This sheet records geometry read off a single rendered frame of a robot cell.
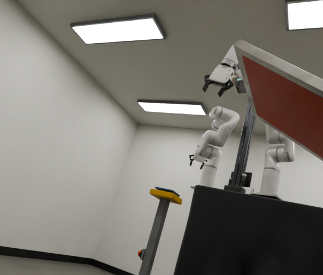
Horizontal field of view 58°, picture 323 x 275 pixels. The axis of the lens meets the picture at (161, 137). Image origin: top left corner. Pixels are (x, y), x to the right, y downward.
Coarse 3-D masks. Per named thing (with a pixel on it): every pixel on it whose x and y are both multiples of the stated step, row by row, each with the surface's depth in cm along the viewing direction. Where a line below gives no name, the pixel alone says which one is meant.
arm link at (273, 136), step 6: (270, 132) 176; (276, 132) 174; (270, 138) 176; (276, 138) 173; (282, 138) 171; (288, 138) 169; (288, 144) 169; (294, 144) 171; (288, 150) 169; (294, 150) 171; (288, 156) 169; (294, 156) 170
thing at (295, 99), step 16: (256, 64) 117; (256, 80) 128; (272, 80) 117; (288, 80) 108; (272, 96) 128; (288, 96) 117; (304, 96) 107; (304, 112) 117; (320, 112) 108; (320, 128) 117
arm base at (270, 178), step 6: (264, 174) 173; (270, 174) 170; (276, 174) 170; (264, 180) 171; (270, 180) 169; (276, 180) 169; (264, 186) 169; (270, 186) 168; (276, 186) 168; (258, 192) 170; (264, 192) 166; (270, 192) 166; (276, 192) 168
